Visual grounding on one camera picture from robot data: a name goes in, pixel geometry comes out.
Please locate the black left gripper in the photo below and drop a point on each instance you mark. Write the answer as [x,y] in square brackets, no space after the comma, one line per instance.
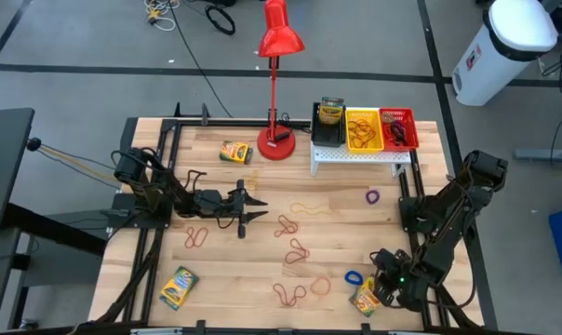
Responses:
[213,205]

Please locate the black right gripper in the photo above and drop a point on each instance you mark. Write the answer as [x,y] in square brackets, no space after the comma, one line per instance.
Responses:
[411,284]

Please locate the yellow green crayon box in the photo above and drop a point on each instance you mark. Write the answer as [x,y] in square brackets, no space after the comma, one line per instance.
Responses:
[178,288]
[234,152]
[362,302]
[331,114]

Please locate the orange rubber band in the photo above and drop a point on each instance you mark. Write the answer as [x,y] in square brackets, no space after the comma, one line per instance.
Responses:
[311,285]
[351,126]
[355,134]

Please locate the red rubber band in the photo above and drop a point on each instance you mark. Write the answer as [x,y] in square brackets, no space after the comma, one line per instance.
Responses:
[362,138]
[286,227]
[289,303]
[370,131]
[296,251]
[196,237]

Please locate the yellow plastic basket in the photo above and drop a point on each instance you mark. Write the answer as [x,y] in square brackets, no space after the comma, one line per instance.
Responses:
[378,139]

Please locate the red plastic basket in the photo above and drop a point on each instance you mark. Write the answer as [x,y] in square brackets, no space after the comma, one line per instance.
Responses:
[413,139]

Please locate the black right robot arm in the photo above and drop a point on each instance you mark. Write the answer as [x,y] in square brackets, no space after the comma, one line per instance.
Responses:
[448,218]

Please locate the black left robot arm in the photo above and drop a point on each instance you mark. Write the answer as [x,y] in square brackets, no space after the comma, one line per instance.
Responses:
[155,186]

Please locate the red desk lamp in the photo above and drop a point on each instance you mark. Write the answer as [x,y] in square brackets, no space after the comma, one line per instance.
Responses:
[276,146]

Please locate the black side desk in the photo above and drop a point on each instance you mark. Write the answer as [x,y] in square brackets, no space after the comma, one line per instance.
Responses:
[6,167]

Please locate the yellow rubber band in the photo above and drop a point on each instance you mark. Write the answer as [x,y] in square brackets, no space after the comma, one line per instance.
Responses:
[309,209]
[253,179]

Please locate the black plastic basket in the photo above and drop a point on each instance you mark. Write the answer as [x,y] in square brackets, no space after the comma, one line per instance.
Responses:
[327,137]

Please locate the white perforated shelf riser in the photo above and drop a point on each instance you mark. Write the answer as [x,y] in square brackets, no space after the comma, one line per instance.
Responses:
[355,156]

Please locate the white trash bin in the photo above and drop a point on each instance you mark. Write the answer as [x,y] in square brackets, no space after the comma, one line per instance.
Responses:
[495,60]

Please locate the black aluminium table frame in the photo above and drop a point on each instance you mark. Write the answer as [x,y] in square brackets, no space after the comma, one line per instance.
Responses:
[225,123]

